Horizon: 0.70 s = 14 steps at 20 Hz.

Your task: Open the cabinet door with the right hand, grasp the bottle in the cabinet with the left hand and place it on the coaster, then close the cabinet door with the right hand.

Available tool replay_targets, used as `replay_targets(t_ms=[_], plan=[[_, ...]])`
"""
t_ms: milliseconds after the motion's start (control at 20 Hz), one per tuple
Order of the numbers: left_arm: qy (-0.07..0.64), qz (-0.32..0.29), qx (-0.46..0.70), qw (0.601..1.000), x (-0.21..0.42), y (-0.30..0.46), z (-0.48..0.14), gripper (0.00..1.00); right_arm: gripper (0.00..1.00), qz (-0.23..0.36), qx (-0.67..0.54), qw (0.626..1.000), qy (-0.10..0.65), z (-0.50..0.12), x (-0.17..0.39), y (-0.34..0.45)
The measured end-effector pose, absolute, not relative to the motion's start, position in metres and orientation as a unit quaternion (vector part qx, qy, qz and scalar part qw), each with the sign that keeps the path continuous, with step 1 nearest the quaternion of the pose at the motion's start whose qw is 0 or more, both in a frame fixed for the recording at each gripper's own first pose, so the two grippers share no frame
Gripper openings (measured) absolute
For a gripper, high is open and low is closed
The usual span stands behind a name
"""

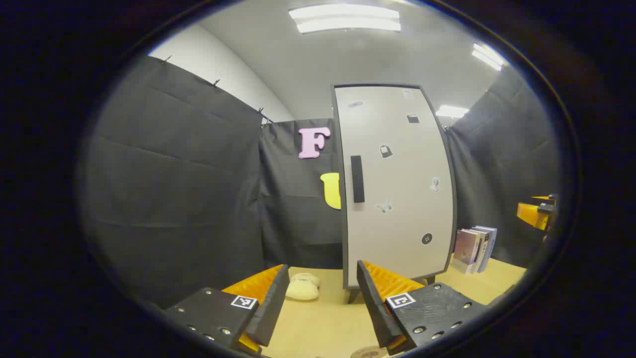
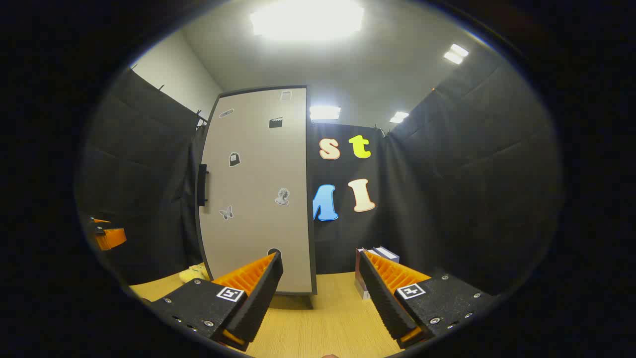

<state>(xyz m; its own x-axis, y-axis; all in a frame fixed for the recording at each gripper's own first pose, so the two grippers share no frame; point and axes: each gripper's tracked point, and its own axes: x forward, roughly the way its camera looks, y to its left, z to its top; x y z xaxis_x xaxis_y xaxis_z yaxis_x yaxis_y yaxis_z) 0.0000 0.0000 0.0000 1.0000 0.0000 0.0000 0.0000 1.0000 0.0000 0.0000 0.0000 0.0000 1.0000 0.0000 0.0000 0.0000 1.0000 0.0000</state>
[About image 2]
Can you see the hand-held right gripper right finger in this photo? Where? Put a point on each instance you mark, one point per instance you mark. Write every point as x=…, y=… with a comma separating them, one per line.
x=385, y=303

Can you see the yellow plush toy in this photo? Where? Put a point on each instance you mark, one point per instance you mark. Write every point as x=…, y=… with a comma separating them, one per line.
x=195, y=274

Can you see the purple and white book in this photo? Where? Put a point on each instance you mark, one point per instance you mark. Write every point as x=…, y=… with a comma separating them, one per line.
x=359, y=271

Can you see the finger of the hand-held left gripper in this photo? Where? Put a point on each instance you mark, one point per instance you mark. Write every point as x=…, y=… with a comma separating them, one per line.
x=112, y=238
x=99, y=222

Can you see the light grey cabinet door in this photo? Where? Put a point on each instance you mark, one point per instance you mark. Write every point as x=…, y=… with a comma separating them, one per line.
x=258, y=223

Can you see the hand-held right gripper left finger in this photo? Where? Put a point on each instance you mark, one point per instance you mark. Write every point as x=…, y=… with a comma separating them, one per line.
x=258, y=308

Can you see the large ceiling light panel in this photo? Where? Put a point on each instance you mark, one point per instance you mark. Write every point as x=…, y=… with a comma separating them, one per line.
x=308, y=20

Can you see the black backdrop cloth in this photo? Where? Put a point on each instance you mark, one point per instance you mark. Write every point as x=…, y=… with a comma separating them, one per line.
x=472, y=199

